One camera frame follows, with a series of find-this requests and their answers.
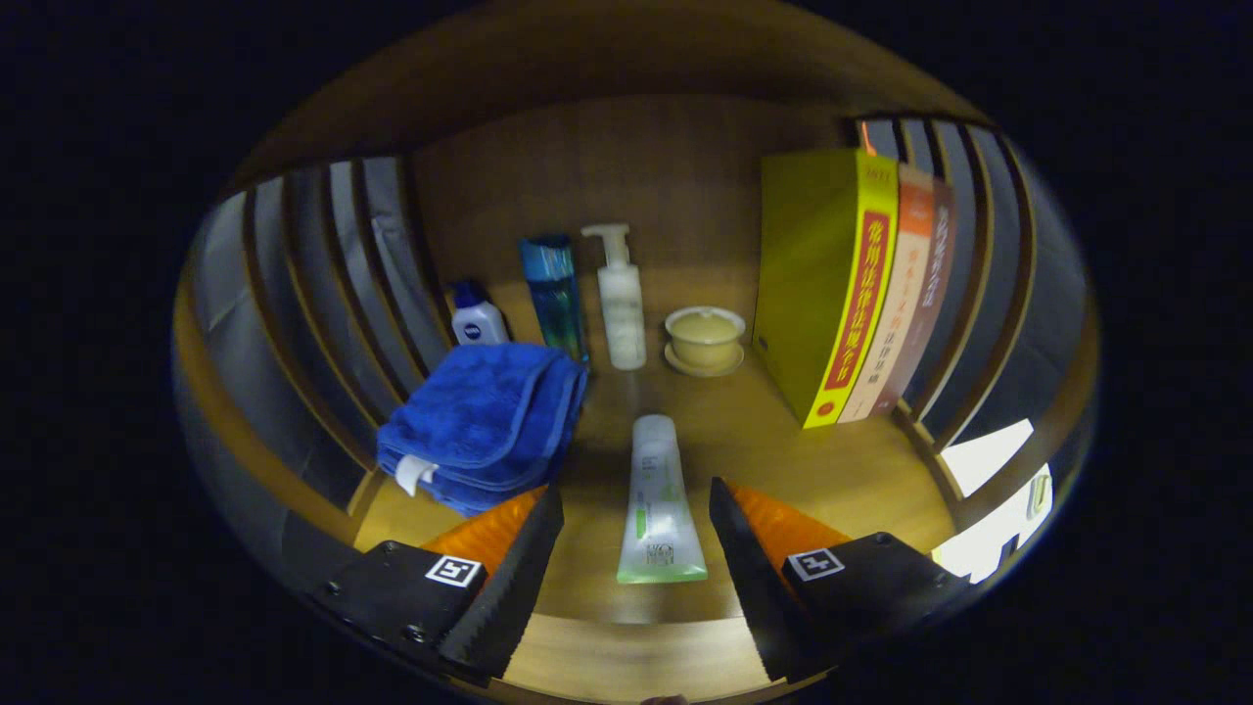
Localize beige lidded teacup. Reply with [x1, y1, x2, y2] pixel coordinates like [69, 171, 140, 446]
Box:
[664, 305, 747, 379]

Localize wooden countertop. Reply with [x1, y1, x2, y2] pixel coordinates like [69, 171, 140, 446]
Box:
[352, 264, 955, 628]

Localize orange and cream book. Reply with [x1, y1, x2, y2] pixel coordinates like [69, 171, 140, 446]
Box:
[837, 164, 936, 424]

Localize wooden cabinet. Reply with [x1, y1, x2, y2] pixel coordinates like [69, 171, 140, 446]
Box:
[171, 0, 1102, 628]

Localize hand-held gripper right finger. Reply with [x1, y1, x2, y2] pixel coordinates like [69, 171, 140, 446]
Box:
[709, 477, 972, 684]

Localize white and green tube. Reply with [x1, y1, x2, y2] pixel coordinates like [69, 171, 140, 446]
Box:
[617, 414, 708, 585]

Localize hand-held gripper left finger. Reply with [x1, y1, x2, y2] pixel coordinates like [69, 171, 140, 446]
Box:
[311, 485, 566, 686]

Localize blue glass bottle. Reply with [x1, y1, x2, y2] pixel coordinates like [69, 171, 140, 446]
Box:
[518, 234, 589, 365]

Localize white pump bottle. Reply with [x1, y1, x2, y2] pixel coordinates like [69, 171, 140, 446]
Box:
[581, 223, 648, 371]

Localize yellow book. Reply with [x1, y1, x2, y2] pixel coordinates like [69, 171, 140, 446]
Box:
[752, 149, 900, 430]

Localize wooden drawer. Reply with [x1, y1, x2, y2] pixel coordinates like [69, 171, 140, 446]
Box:
[445, 612, 833, 705]

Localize small white blue-capped bottle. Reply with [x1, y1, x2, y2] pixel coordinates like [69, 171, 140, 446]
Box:
[450, 281, 511, 347]

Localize brown book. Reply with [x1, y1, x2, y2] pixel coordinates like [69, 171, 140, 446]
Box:
[871, 176, 957, 416]

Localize blue folded towel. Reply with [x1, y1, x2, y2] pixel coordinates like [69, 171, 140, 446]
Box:
[377, 343, 589, 517]

